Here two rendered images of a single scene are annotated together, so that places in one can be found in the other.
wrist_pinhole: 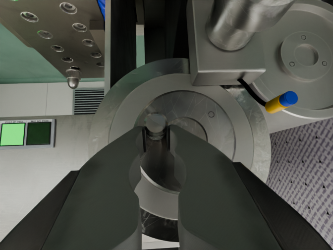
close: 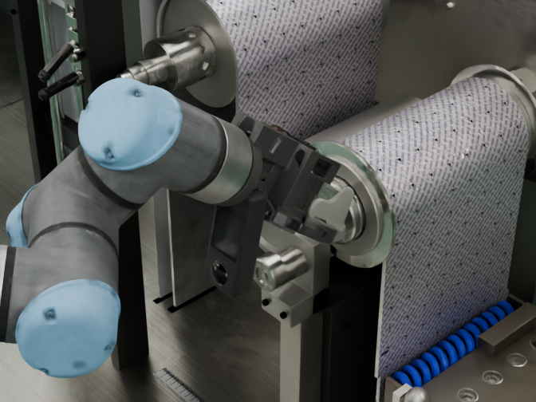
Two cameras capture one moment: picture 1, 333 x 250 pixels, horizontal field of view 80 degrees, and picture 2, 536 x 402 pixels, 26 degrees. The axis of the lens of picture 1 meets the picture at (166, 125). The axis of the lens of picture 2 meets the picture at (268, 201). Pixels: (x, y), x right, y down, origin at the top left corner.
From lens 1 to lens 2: 1.14 m
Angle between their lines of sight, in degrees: 48
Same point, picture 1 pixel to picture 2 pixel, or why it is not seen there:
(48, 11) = (518, 389)
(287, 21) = (277, 241)
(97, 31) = (487, 338)
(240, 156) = not seen: hidden behind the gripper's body
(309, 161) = (295, 96)
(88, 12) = (478, 361)
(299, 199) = (314, 52)
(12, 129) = not seen: outside the picture
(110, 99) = (379, 257)
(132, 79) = (365, 262)
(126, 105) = (366, 248)
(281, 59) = not seen: hidden behind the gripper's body
